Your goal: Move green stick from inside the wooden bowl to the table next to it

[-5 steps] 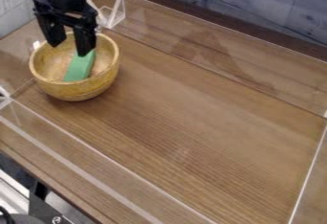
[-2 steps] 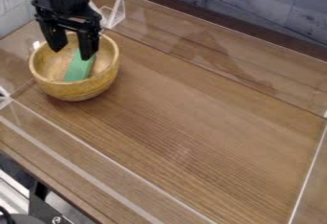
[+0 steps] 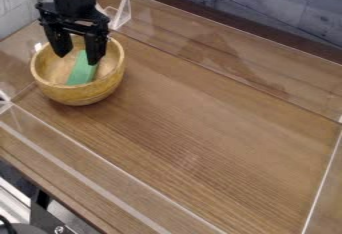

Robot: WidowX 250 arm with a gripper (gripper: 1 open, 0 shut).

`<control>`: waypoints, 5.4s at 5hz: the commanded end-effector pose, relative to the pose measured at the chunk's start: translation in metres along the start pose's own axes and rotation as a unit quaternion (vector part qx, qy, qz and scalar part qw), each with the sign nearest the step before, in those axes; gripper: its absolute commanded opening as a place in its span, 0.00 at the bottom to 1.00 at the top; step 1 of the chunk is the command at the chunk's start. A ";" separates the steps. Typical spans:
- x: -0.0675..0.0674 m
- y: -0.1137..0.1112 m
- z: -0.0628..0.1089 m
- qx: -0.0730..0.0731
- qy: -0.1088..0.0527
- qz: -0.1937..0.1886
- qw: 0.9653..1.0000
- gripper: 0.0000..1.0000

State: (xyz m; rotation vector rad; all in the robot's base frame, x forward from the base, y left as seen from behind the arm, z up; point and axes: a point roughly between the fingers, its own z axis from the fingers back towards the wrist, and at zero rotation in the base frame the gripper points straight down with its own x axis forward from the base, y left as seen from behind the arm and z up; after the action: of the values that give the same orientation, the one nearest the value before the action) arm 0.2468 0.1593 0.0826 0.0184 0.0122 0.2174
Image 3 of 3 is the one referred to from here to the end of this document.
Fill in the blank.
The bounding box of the black table leg frame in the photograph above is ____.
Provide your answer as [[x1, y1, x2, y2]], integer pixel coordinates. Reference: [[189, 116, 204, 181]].
[[29, 190, 77, 234]]

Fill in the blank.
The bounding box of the green stick block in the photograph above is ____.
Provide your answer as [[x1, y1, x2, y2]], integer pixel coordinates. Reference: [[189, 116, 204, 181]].
[[65, 50, 98, 86]]

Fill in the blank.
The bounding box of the wooden bowl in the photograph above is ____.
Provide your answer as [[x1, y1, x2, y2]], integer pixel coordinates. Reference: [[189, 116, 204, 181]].
[[29, 36, 125, 106]]

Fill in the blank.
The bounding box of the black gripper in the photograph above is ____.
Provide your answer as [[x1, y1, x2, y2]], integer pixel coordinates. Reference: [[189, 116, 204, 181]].
[[36, 2, 109, 65]]

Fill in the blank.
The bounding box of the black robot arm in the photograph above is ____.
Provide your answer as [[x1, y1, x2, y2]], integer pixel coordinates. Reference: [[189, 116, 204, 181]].
[[36, 0, 109, 65]]

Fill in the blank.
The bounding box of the clear acrylic corner bracket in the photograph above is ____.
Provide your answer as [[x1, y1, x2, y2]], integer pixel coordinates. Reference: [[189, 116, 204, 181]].
[[94, 0, 132, 30]]

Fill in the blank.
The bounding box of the clear acrylic left bracket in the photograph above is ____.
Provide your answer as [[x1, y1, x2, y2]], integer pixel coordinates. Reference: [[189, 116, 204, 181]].
[[0, 89, 12, 115]]

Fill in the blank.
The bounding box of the black cable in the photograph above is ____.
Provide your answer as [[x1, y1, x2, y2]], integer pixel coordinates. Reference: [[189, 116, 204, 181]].
[[0, 214, 17, 234]]

